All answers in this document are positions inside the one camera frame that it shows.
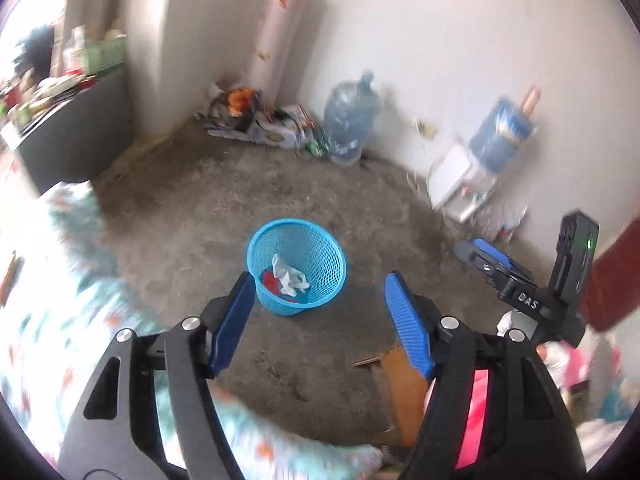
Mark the white cloth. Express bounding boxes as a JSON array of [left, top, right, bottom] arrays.
[[271, 254, 310, 298]]

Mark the red snack wrapper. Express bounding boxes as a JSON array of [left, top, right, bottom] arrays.
[[260, 269, 297, 304]]

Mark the pink clothing bundle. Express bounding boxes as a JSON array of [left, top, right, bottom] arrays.
[[537, 332, 639, 469]]

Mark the blue mesh waste basket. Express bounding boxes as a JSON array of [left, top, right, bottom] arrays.
[[246, 218, 347, 316]]

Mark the white water dispenser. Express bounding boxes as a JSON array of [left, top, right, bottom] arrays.
[[426, 143, 498, 224]]

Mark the blue dispenser water bottle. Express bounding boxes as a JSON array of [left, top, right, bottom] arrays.
[[469, 98, 535, 174]]

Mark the floor clutter power strip pile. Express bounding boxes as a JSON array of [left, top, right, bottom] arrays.
[[194, 84, 324, 158]]

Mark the large clear water jug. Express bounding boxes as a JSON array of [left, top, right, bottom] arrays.
[[321, 70, 383, 166]]

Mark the dark grey side cabinet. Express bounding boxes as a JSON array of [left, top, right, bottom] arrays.
[[1, 66, 134, 195]]

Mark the rolled floral wallpaper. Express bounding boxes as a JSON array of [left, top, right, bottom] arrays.
[[246, 0, 308, 106]]

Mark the green plastic basket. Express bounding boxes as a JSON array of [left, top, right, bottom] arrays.
[[82, 36, 126, 76]]

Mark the black clothes pile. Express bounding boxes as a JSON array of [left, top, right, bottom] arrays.
[[13, 25, 54, 82]]

